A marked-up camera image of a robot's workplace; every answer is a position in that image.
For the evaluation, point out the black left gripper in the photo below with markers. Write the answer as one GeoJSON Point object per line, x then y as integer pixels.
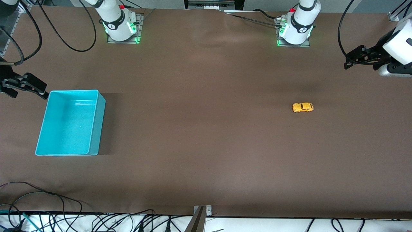
{"type": "Point", "coordinates": [377, 55]}

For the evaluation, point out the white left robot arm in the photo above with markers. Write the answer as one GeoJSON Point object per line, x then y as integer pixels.
{"type": "Point", "coordinates": [301, 25]}

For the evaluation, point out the small metal bracket plate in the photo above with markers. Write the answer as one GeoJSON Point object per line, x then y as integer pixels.
{"type": "Point", "coordinates": [208, 210]}

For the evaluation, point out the aluminium frame rail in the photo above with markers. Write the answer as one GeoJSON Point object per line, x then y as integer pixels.
{"type": "Point", "coordinates": [8, 29]}

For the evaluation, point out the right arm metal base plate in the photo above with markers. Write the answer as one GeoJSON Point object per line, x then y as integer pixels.
{"type": "Point", "coordinates": [140, 29]}

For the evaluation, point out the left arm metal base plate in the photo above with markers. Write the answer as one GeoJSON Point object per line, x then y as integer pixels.
{"type": "Point", "coordinates": [304, 45]}

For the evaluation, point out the aluminium corner bracket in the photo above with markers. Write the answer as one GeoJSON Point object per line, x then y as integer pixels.
{"type": "Point", "coordinates": [393, 16]}

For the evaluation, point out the teal plastic strip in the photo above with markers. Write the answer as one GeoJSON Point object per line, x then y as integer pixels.
{"type": "Point", "coordinates": [30, 221]}

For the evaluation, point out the brown table cover sheet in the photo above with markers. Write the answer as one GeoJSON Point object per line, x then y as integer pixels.
{"type": "Point", "coordinates": [206, 129]}

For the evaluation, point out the yellow beetle toy car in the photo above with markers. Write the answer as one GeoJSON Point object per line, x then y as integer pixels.
{"type": "Point", "coordinates": [302, 107]}

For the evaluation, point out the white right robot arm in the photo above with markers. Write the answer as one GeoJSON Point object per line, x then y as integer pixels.
{"type": "Point", "coordinates": [116, 22]}

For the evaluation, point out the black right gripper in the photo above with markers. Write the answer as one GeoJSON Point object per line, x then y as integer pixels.
{"type": "Point", "coordinates": [7, 81]}

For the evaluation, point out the white power strip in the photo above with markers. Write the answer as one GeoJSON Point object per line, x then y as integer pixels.
{"type": "Point", "coordinates": [210, 3]}

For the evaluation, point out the grey metal bar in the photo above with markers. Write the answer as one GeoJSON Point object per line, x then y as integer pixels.
{"type": "Point", "coordinates": [197, 224]}

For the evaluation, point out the turquoise plastic bin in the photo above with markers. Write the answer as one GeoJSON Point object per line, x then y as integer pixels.
{"type": "Point", "coordinates": [69, 129]}

